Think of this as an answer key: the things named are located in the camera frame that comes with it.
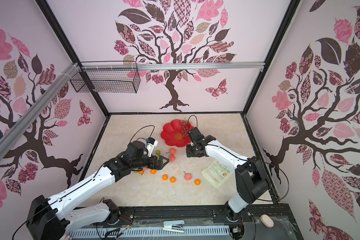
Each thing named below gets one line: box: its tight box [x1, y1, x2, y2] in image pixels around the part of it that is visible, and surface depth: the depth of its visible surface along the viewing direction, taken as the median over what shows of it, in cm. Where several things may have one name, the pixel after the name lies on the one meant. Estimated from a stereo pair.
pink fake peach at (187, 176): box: [183, 171, 192, 181], surface depth 87 cm
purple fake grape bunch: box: [181, 119, 190, 139], surface depth 109 cm
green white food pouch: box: [201, 159, 231, 189], surface depth 89 cm
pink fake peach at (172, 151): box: [169, 148, 177, 155], surface depth 97 cm
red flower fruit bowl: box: [160, 119, 195, 148], surface depth 109 cm
